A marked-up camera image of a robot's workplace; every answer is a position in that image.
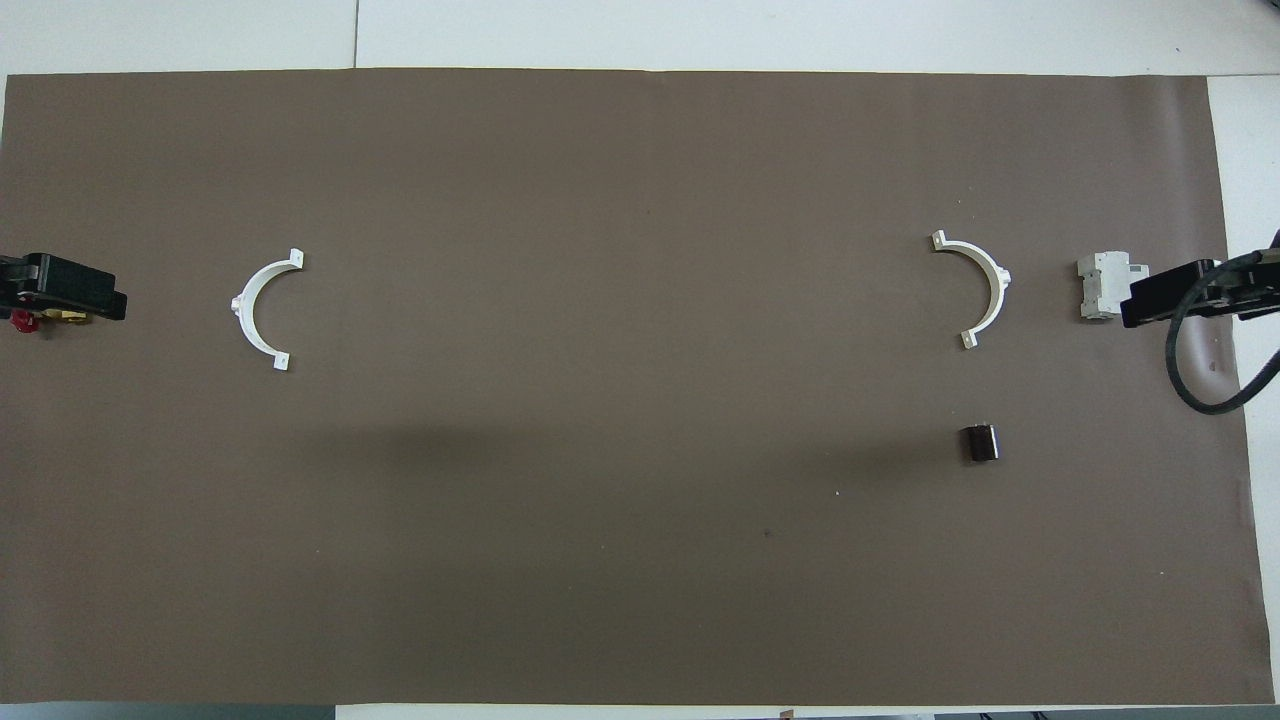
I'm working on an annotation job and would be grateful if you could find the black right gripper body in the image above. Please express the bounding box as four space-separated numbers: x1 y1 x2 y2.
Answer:
1119 248 1280 330

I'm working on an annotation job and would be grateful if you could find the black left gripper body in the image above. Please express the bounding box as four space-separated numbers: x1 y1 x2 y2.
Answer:
0 253 128 323

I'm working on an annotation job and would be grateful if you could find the white half pipe clamp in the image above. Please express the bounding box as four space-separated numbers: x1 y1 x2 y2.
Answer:
931 230 1012 350
230 248 304 372

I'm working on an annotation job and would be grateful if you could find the white circuit breaker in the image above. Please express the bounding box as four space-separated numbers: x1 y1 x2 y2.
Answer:
1077 251 1151 323

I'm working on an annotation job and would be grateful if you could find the brown table mat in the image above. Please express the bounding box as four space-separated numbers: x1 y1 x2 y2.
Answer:
0 68 1263 706

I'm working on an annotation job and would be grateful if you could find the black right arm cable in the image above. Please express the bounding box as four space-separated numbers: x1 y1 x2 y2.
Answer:
1165 250 1280 416

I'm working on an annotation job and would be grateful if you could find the brass valve with red handle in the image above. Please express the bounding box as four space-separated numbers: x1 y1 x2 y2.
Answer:
8 306 93 337

